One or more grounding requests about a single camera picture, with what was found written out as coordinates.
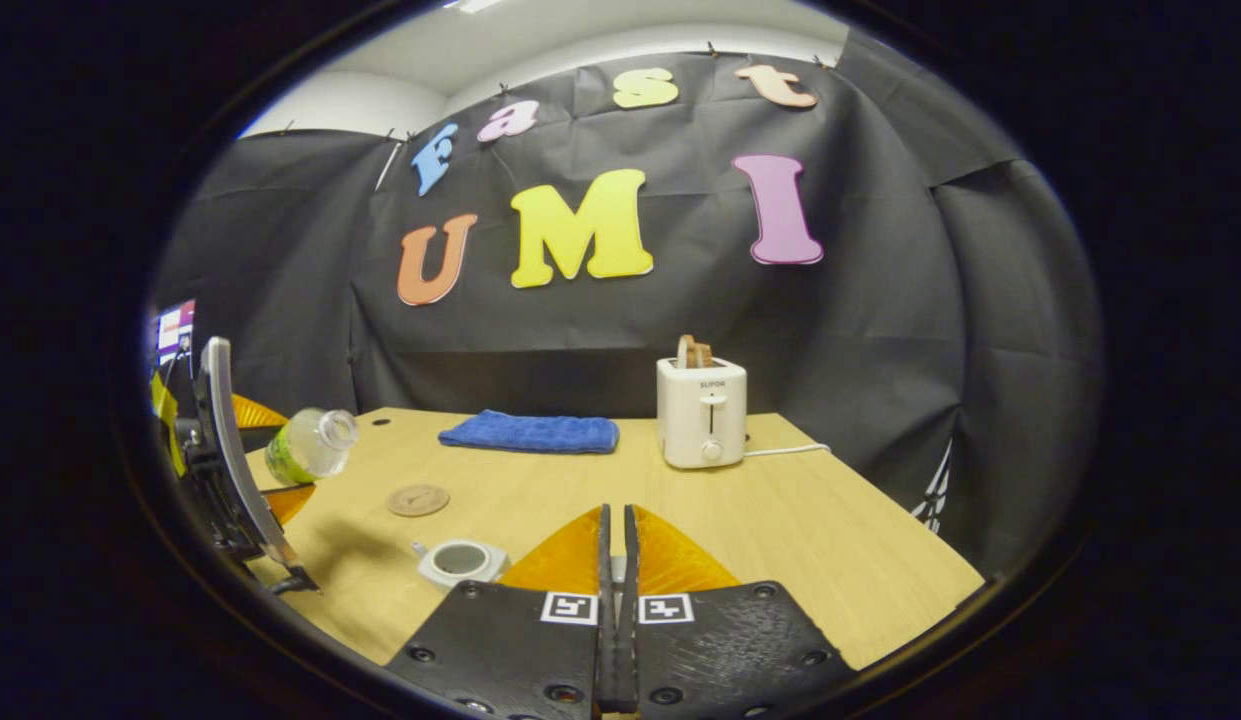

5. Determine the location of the black backdrop cloth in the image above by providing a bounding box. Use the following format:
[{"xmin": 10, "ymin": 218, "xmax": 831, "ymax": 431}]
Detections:
[{"xmin": 145, "ymin": 30, "xmax": 1106, "ymax": 576}]

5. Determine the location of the clear green-label water bottle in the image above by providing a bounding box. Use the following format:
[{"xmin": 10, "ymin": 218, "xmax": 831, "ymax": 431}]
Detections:
[{"xmin": 265, "ymin": 407, "xmax": 359, "ymax": 486}]

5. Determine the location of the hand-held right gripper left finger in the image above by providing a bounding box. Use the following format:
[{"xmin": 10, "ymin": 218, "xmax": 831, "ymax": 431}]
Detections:
[{"xmin": 383, "ymin": 503, "xmax": 618, "ymax": 720}]

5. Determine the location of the blue towel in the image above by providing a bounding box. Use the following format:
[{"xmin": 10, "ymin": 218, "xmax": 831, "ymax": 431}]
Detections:
[{"xmin": 438, "ymin": 409, "xmax": 621, "ymax": 456}]

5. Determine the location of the white striped object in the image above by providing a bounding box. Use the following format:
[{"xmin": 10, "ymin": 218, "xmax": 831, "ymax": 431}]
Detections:
[{"xmin": 915, "ymin": 440, "xmax": 953, "ymax": 533}]

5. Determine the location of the white toaster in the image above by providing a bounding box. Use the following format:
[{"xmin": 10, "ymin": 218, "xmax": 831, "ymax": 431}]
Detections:
[{"xmin": 656, "ymin": 356, "xmax": 749, "ymax": 471}]

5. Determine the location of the computer monitor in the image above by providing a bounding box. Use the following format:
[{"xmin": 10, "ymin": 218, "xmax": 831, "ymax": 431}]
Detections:
[{"xmin": 155, "ymin": 300, "xmax": 196, "ymax": 366}]

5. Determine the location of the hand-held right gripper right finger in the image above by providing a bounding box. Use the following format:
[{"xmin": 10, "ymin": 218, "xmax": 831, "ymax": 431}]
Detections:
[{"xmin": 620, "ymin": 503, "xmax": 861, "ymax": 720}]

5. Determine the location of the round brown coaster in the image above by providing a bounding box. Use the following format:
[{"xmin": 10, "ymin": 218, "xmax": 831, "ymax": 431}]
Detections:
[{"xmin": 387, "ymin": 484, "xmax": 451, "ymax": 518}]

